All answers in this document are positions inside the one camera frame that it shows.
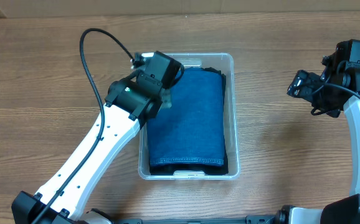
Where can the black cloth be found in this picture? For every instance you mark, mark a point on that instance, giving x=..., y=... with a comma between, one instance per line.
x=170, y=169
x=223, y=169

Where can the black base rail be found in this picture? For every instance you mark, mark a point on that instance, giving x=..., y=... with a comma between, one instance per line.
x=249, y=219

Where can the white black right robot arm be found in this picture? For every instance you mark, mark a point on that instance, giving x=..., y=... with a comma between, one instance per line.
x=347, y=58

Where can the blue denim cloth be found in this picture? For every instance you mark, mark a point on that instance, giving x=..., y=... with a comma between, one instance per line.
x=191, y=131

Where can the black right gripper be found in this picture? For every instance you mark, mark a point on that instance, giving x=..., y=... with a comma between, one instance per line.
x=313, y=81

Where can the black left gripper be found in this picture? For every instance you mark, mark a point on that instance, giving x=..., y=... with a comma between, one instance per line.
x=166, y=101

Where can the clear plastic container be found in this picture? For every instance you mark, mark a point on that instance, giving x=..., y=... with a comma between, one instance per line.
x=225, y=63

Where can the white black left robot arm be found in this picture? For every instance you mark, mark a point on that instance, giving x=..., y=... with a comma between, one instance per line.
x=130, y=102

